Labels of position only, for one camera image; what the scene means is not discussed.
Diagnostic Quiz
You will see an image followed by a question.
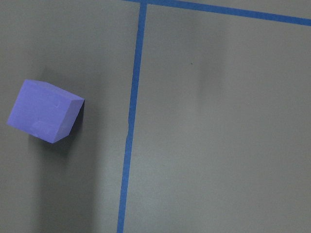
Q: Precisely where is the purple foam block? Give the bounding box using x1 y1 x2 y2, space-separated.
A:
7 80 85 143

